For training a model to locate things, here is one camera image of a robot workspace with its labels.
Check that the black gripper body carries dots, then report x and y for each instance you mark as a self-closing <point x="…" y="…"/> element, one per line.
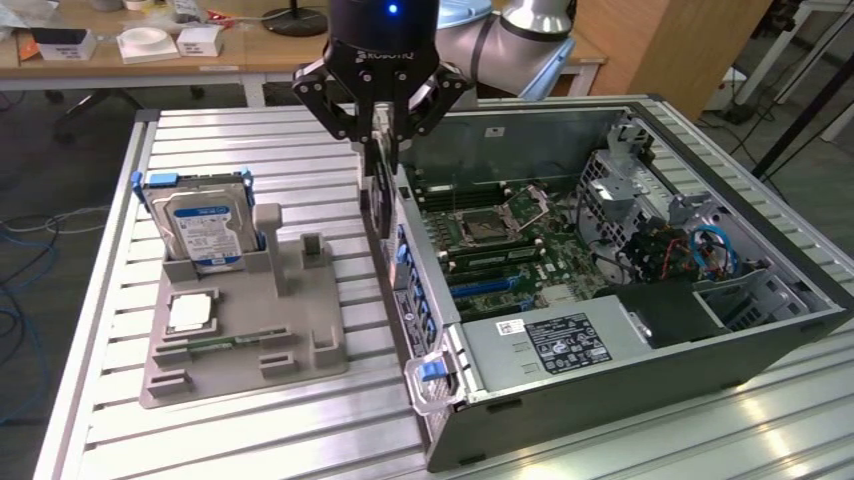
<point x="380" y="55"/>

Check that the black graphics card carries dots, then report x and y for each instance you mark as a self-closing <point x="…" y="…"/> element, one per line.
<point x="382" y="200"/>

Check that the wooden desk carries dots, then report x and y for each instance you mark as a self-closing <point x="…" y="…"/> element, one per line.
<point x="267" y="55"/>

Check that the black round lamp base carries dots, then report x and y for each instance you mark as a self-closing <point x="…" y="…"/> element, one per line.
<point x="294" y="24"/>

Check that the plain white box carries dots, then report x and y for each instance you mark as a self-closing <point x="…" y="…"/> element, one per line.
<point x="199" y="42"/>

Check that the white square dish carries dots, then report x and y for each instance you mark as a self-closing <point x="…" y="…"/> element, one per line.
<point x="147" y="47"/>

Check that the metal socket cover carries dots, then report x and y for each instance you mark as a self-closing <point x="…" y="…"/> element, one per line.
<point x="527" y="202"/>

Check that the CPU socket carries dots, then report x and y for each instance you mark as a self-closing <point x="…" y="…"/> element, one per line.
<point x="483" y="227"/>

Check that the hard disk with blue carrier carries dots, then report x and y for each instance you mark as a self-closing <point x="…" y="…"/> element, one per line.
<point x="200" y="225"/>

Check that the black office chair base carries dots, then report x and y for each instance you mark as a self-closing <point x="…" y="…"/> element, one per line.
<point x="87" y="102"/>

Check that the silver drive cage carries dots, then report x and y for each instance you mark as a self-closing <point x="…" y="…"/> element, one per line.
<point x="621" y="200"/>

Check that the RAM stick with white label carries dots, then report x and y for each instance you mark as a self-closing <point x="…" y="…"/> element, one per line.
<point x="501" y="255"/>

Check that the white box with dark lid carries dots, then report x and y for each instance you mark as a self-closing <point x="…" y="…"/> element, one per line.
<point x="63" y="45"/>

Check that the green motherboard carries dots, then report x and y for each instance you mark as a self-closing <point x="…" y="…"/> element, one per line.
<point x="567" y="260"/>

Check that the long blue expansion slot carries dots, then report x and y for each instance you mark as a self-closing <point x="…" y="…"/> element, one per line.
<point x="483" y="287"/>

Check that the grey parts rack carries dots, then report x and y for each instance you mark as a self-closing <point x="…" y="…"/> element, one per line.
<point x="267" y="310"/>

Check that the silver CPU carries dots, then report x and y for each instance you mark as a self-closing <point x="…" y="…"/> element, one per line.
<point x="190" y="312"/>

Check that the black slanted stand pole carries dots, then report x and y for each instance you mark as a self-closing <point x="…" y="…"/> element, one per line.
<point x="766" y="162"/>

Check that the green RAM stick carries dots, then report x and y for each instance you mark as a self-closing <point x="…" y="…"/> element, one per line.
<point x="214" y="342"/>

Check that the grey power supply unit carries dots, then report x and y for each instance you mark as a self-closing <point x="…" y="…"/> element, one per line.
<point x="494" y="360"/>

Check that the black fan shroud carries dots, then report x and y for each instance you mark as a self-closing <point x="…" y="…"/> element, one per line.
<point x="667" y="315"/>

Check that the blue case latch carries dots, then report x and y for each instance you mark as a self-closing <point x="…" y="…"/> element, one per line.
<point x="428" y="372"/>

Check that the grey disk bay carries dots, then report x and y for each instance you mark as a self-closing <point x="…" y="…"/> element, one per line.
<point x="741" y="305"/>

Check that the black open PC case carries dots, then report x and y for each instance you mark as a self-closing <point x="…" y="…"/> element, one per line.
<point x="601" y="400"/>

